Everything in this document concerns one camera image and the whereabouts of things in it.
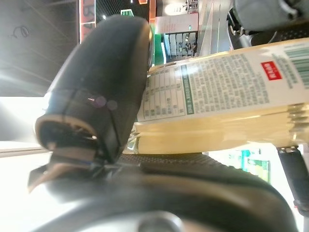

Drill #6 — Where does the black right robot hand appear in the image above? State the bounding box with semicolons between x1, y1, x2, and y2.
226;0;309;218

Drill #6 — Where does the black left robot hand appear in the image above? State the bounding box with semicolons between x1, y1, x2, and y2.
26;14;298;232

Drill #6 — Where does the yellow drink bottle white cap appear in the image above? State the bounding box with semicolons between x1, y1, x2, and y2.
132;38;309;155

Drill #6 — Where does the orange red banner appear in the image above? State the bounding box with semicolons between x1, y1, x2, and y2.
79;0;97;44

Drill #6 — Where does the green glass booth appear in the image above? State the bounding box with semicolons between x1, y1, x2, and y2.
152;32;198;67

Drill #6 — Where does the pink white signboard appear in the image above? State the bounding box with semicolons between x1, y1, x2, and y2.
155;13;199;33

